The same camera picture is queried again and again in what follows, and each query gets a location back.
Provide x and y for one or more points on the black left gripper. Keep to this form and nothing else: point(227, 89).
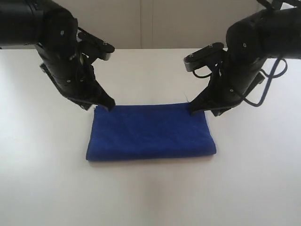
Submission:
point(73, 75)

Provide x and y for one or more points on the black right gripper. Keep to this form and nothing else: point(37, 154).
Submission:
point(236, 77)

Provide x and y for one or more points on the blue microfiber towel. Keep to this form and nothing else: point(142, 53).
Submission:
point(140, 132)

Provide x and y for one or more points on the right black arm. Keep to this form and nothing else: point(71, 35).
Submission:
point(270, 34)

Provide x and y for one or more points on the left black grey arm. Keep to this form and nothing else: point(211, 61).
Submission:
point(43, 24)

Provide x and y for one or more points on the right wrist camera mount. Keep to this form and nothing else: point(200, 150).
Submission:
point(209, 55)

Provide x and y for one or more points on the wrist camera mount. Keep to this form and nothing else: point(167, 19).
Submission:
point(94, 48)
point(209, 55)

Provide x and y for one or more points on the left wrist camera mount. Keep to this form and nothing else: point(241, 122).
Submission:
point(94, 48)

